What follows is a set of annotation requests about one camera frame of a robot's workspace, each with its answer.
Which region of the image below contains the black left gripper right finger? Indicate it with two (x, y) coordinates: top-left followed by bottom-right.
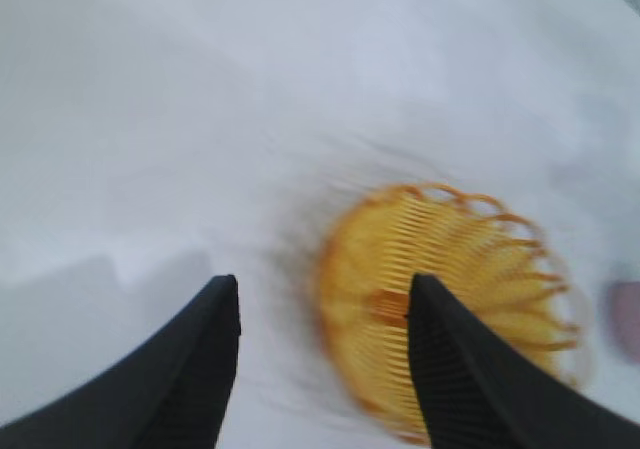
(405, 272), (640, 449)

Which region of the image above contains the yellow woven wicker basket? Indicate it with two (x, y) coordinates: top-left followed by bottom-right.
(314, 182), (584, 445)

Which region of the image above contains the pink peach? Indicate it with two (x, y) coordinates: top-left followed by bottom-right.
(606, 278), (640, 365)

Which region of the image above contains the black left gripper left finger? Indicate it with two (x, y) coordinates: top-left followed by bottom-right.
(0, 273), (241, 449)

